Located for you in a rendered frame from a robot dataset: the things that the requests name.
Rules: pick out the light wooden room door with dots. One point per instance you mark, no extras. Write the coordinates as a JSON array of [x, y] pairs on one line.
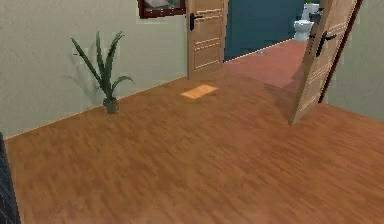
[[206, 40], [320, 66]]

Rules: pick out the dark blue furniture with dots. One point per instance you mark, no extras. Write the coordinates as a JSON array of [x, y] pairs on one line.
[[6, 190]]

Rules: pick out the green house plant in pot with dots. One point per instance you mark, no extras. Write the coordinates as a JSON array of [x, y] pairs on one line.
[[106, 76]]

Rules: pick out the dark red framed picture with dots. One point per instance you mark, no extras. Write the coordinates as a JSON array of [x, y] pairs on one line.
[[160, 7]]

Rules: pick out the white toilet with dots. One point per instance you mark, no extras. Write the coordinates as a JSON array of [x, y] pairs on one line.
[[304, 26]]

